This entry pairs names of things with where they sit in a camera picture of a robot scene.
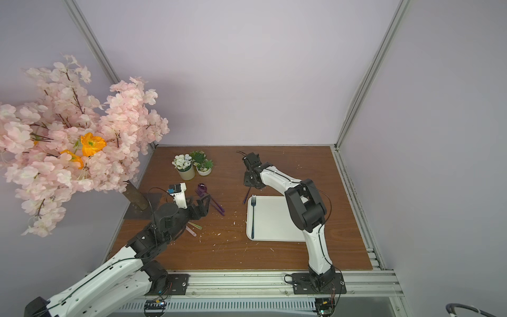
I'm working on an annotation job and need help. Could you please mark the purple spoon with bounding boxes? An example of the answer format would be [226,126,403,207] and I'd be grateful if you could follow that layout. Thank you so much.
[242,187,252,204]
[197,183,224,210]

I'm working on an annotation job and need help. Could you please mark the blue metal fork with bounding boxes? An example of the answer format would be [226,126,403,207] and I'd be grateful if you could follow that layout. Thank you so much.
[250,195,257,240]

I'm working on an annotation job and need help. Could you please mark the white rectangular tray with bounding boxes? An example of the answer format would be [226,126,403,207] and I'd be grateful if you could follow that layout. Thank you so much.
[246,195,304,243]

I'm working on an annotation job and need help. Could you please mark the purple fork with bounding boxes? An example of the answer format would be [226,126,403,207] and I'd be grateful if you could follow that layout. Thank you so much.
[195,188,225,217]

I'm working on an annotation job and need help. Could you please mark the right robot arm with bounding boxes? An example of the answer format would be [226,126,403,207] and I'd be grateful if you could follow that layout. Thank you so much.
[242,153,336,279]

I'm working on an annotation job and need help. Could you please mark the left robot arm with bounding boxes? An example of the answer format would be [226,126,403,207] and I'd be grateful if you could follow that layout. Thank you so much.
[24,194,211,316]

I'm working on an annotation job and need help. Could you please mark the green stick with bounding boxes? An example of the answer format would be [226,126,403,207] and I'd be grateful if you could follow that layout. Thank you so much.
[188,221,203,230]

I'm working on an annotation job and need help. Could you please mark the pink stick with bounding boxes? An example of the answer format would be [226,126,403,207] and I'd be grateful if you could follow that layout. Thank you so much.
[186,226,197,237]

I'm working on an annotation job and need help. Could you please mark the green succulent in white pot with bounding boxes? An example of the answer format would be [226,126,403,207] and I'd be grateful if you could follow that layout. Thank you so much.
[190,151,214,176]

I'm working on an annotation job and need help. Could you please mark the white flowers in beige pot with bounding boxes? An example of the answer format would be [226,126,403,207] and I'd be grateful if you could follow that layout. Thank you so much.
[172,154,195,181]

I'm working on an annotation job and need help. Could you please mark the grey metal tree base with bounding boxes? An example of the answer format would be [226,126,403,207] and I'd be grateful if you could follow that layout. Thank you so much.
[124,192,163,220]

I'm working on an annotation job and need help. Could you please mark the left controller board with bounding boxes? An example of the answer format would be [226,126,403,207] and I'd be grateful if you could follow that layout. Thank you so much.
[143,299,168,317]

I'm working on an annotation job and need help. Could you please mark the controller board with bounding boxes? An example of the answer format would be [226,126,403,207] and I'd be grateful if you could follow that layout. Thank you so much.
[143,299,168,317]
[314,298,335,317]

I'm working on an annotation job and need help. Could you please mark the right controller board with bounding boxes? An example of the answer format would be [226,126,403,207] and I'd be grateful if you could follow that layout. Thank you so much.
[314,298,335,317]

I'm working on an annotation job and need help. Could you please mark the pink cherry blossom tree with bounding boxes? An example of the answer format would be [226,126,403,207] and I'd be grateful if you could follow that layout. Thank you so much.
[1,55,169,237]

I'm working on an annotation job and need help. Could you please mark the black curved bar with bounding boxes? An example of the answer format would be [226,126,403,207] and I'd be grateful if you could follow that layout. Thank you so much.
[446,303,496,317]

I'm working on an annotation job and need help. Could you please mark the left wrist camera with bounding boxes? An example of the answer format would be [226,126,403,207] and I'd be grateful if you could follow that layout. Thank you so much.
[167,183,187,209]

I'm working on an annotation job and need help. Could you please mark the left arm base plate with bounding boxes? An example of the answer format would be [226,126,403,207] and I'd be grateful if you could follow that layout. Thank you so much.
[147,273,190,297]

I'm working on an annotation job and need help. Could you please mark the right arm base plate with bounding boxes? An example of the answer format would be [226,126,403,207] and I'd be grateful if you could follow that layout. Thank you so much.
[289,272,347,295]

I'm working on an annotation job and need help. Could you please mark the aluminium rail frame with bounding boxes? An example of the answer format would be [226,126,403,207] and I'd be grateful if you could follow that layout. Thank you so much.
[65,269,415,317]

